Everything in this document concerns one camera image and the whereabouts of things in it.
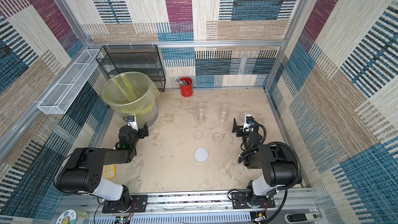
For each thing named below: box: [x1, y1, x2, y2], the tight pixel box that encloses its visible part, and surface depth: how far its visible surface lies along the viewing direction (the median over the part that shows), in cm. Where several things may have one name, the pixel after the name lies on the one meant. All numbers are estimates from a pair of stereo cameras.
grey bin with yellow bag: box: [101, 71, 161, 129], surface depth 92 cm
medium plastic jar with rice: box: [218, 103, 231, 123], surface depth 99 cm
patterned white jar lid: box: [193, 146, 210, 163], surface depth 89 cm
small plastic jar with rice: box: [196, 102, 206, 122], surface depth 104 cm
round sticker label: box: [55, 208, 78, 224], surface depth 65 cm
